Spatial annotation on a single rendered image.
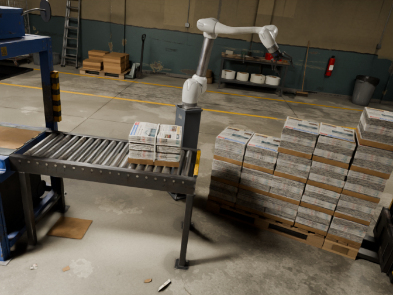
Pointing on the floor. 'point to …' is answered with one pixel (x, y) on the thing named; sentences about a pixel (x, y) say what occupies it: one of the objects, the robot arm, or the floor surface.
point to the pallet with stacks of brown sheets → (106, 64)
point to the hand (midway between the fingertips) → (286, 69)
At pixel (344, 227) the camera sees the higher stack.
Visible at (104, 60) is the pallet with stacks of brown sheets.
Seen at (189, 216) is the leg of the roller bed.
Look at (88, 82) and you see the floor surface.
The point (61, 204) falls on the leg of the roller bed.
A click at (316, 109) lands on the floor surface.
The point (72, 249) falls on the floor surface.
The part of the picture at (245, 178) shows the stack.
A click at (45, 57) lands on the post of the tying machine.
